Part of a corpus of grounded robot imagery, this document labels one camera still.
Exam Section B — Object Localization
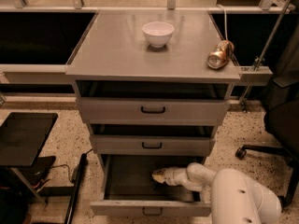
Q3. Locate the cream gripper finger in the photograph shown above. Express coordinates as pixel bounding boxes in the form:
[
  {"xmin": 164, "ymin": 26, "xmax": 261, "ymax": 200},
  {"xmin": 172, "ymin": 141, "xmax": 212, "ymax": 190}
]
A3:
[{"xmin": 151, "ymin": 168, "xmax": 165, "ymax": 184}]

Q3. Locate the gold can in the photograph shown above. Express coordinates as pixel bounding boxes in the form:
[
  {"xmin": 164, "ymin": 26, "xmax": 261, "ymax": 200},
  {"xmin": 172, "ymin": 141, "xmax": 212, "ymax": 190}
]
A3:
[{"xmin": 207, "ymin": 40, "xmax": 235, "ymax": 69}]

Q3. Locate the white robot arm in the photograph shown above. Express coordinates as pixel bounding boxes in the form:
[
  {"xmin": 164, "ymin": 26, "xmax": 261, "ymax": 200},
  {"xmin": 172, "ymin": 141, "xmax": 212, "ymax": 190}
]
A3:
[{"xmin": 151, "ymin": 162, "xmax": 282, "ymax": 224}]

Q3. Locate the bottom grey drawer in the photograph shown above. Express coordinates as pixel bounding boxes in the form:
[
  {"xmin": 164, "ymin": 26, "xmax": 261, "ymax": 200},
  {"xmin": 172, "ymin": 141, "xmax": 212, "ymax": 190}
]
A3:
[{"xmin": 91, "ymin": 155, "xmax": 210, "ymax": 217}]

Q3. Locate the grey drawer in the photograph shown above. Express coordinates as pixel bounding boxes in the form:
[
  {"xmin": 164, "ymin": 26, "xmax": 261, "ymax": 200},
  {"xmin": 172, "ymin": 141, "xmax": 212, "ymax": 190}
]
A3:
[
  {"xmin": 90, "ymin": 124, "xmax": 215, "ymax": 157},
  {"xmin": 91, "ymin": 155, "xmax": 210, "ymax": 217},
  {"xmin": 75, "ymin": 80, "xmax": 229, "ymax": 126}
]

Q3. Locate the middle grey drawer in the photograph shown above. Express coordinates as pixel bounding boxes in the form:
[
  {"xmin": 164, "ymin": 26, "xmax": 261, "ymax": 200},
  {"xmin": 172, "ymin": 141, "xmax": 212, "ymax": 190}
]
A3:
[{"xmin": 90, "ymin": 124, "xmax": 215, "ymax": 157}]

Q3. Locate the grey drawer cabinet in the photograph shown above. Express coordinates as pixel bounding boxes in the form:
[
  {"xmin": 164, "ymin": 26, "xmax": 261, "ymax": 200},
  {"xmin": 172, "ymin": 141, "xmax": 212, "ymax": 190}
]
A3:
[{"xmin": 64, "ymin": 9, "xmax": 242, "ymax": 173}]

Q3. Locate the top grey drawer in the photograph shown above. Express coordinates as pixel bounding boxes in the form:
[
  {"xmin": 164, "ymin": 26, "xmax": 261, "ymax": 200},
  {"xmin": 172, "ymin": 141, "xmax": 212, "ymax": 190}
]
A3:
[{"xmin": 75, "ymin": 80, "xmax": 229, "ymax": 126}]

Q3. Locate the black pole on floor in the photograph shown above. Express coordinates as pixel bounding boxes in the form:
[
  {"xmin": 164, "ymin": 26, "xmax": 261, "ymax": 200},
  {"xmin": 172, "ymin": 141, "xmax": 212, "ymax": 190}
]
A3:
[{"xmin": 64, "ymin": 153, "xmax": 87, "ymax": 224}]

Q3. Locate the black office chair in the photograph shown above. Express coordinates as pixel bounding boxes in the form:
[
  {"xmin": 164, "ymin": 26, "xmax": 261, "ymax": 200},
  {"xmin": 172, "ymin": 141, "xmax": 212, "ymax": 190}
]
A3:
[{"xmin": 235, "ymin": 24, "xmax": 299, "ymax": 208}]

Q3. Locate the white ceramic bowl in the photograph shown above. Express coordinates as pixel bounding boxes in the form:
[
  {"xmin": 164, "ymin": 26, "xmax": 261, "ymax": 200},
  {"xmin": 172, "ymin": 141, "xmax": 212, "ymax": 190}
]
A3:
[{"xmin": 142, "ymin": 21, "xmax": 174, "ymax": 48}]

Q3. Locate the black side table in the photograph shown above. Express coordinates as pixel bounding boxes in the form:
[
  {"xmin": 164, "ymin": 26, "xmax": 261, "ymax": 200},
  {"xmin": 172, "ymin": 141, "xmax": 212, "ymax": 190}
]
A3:
[{"xmin": 0, "ymin": 112, "xmax": 58, "ymax": 206}]

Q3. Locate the white cable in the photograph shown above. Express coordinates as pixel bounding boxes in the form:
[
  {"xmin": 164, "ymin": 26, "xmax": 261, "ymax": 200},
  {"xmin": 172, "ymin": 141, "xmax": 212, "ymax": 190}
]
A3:
[{"xmin": 215, "ymin": 4, "xmax": 232, "ymax": 45}]

